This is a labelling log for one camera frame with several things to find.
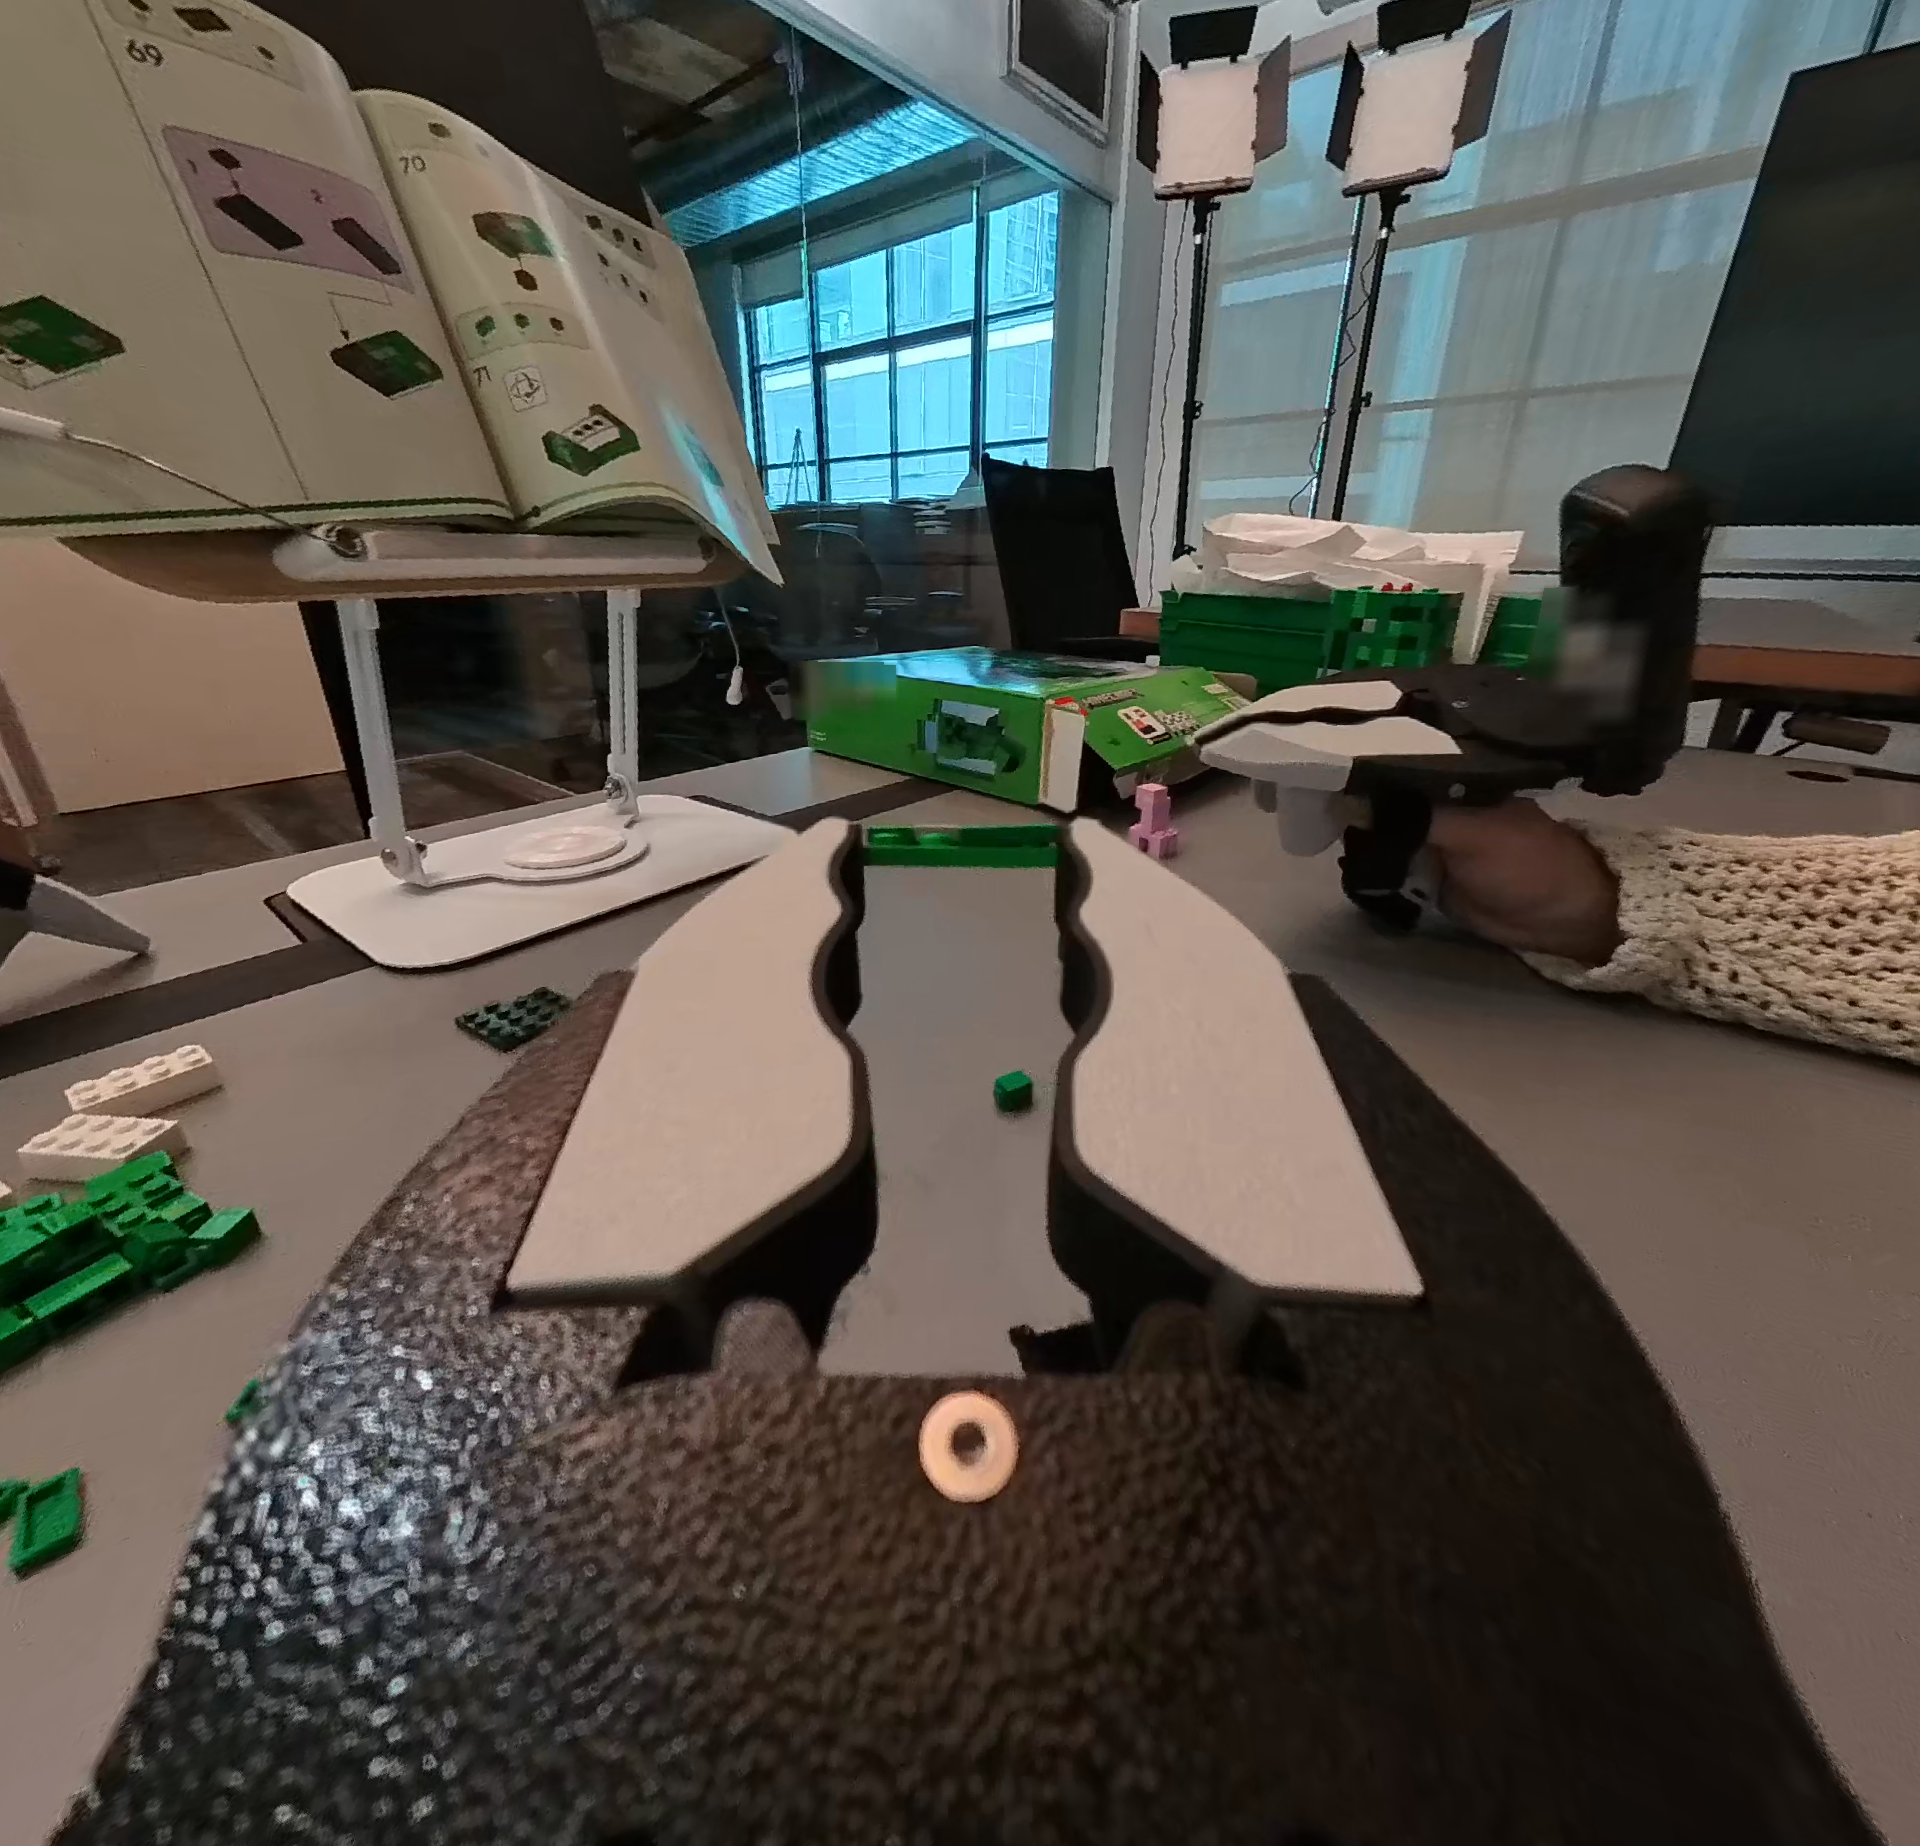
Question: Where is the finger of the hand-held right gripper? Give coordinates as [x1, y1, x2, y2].
[1232, 681, 1413, 728]
[1192, 715, 1467, 793]

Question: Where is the green blocky lego model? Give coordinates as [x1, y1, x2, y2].
[1317, 583, 1463, 679]

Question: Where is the heap of white paper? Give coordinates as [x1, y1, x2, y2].
[1199, 514, 1523, 603]

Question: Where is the green cardboard lego box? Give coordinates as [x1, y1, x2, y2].
[802, 650, 1262, 814]

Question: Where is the white lego brick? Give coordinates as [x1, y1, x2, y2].
[15, 1115, 188, 1186]
[63, 1043, 224, 1119]

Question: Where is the dark green lego plate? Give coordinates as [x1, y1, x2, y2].
[457, 988, 579, 1054]

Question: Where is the studio light on stand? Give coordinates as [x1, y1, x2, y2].
[1326, 0, 1518, 521]
[1135, 4, 1295, 521]

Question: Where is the wooden table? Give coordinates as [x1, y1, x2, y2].
[1686, 644, 1920, 754]

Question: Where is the white book stand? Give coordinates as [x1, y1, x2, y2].
[0, 504, 798, 973]

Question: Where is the open lego instruction booklet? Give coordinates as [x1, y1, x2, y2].
[0, 0, 782, 587]

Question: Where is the grey wall vent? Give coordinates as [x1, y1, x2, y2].
[1007, 0, 1125, 136]

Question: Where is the black office chair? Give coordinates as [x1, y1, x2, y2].
[980, 454, 1149, 664]

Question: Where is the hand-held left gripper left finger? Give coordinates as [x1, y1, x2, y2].
[502, 819, 883, 1329]

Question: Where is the pile of green lego pieces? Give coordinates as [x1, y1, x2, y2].
[0, 1148, 264, 1579]

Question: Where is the green plastic crate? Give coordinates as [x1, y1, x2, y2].
[1158, 585, 1563, 684]

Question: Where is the person's right hand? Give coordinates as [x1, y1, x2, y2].
[1416, 793, 1625, 968]

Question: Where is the large black monitor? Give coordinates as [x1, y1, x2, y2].
[1667, 44, 1920, 532]

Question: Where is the green lego base build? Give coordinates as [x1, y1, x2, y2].
[861, 823, 1070, 871]

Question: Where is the grey black wedge-shaped stand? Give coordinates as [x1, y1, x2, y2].
[0, 825, 155, 964]

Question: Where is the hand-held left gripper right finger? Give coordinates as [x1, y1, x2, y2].
[1050, 819, 1428, 1339]

